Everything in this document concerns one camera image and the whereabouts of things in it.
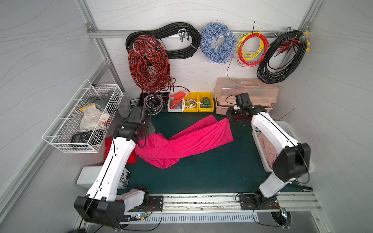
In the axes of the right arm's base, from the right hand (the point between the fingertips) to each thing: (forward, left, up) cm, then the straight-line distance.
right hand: (226, 113), depth 87 cm
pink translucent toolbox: (+21, -28, 0) cm, 35 cm away
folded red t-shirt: (-24, +58, -19) cm, 65 cm away
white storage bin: (+19, +32, -17) cm, 41 cm away
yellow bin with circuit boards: (+32, +8, -15) cm, 36 cm away
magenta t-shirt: (-22, +40, -10) cm, 46 cm away
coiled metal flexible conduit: (+13, +52, -16) cm, 56 cm away
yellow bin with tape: (+31, +21, -14) cm, 40 cm away
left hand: (-16, +43, +5) cm, 46 cm away
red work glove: (+25, +34, -12) cm, 44 cm away
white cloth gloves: (-17, +69, +13) cm, 72 cm away
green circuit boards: (+27, +10, -19) cm, 34 cm away
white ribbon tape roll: (+25, +24, -18) cm, 38 cm away
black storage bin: (+19, +52, -12) cm, 56 cm away
